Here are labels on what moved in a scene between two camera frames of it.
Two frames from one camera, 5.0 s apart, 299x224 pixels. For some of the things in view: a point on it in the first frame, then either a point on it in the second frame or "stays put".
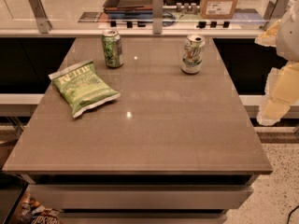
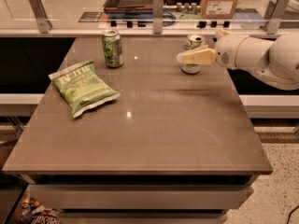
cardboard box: x=219 y=2 stays put
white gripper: x=289 y=36 to x=226 y=52
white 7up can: x=192 y=53 stays put
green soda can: x=112 y=48 stays put
